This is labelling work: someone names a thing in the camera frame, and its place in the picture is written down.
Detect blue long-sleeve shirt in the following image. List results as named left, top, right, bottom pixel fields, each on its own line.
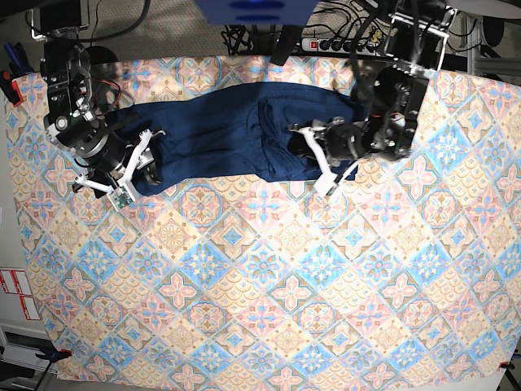
left=106, top=82, right=366, bottom=196

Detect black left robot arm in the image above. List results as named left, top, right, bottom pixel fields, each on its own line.
left=289, top=1, right=457, bottom=198

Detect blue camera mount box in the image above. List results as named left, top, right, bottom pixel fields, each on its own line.
left=195, top=0, right=317, bottom=26

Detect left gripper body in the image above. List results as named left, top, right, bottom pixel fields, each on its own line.
left=323, top=121, right=370, bottom=163

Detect patterned tile tablecloth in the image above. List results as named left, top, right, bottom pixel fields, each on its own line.
left=1, top=71, right=520, bottom=390

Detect blue clamp upper left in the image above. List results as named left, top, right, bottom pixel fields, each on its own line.
left=3, top=42, right=35, bottom=77

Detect black bracket under camera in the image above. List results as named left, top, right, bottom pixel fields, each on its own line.
left=269, top=25, right=303, bottom=66

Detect blue clamp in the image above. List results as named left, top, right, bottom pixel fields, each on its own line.
left=35, top=347, right=72, bottom=363
left=3, top=42, right=35, bottom=77

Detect red black clamp left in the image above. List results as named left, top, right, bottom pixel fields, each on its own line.
left=1, top=71, right=23, bottom=107

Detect white power strip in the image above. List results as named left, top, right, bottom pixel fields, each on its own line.
left=300, top=37, right=378, bottom=55

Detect blue clamp lower left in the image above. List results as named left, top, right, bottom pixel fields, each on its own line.
left=35, top=347, right=72, bottom=363

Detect red white label stickers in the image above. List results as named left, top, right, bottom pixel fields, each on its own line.
left=1, top=268, right=41, bottom=321

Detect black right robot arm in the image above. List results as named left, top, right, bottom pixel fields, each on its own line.
left=31, top=1, right=164, bottom=209

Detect orange clamp lower right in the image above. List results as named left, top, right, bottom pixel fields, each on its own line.
left=499, top=362, right=515, bottom=370

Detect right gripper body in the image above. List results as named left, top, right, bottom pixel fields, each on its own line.
left=81, top=134, right=137, bottom=183

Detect black round stand base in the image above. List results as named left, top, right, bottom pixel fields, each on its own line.
left=86, top=46, right=118, bottom=65

